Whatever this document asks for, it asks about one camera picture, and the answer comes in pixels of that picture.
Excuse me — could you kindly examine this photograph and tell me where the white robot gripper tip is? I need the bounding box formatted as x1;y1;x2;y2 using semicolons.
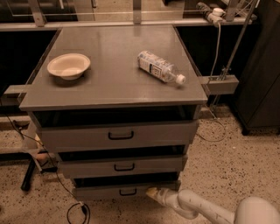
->
146;187;169;207

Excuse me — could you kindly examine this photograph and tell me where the grey bottom drawer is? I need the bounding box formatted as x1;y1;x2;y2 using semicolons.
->
73;180;181;201

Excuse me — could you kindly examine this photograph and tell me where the grey drawer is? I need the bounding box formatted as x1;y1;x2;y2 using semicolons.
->
73;180;181;201
38;121;198;152
59;155;187;179

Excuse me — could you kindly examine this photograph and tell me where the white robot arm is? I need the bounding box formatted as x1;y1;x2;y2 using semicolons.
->
146;187;280;224

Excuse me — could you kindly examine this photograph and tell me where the grey middle drawer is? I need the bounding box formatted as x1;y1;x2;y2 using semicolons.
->
59;155;187;179

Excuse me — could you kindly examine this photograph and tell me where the grey drawer cabinet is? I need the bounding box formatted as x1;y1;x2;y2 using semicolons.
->
20;25;207;188

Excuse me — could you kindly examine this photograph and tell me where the grey top drawer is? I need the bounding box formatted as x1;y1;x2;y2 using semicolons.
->
38;121;198;152

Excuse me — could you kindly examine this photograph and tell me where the clear plastic water bottle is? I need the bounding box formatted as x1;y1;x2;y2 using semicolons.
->
137;51;186;85

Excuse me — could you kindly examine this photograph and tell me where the dark cabinet at right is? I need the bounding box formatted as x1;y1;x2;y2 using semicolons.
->
232;0;280;136

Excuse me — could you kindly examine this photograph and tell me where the black bar on floor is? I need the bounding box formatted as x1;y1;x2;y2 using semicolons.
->
21;160;36;192

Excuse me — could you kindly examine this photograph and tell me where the metal diagonal rod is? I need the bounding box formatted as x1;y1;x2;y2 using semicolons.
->
219;0;259;81

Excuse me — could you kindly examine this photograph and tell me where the white power strip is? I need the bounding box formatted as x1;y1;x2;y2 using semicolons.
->
196;2;225;25

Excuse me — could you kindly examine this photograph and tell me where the black floor cable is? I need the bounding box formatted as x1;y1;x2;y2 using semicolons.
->
0;100;91;224

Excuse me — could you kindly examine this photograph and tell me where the white power cable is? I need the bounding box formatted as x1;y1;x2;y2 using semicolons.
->
195;22;228;144

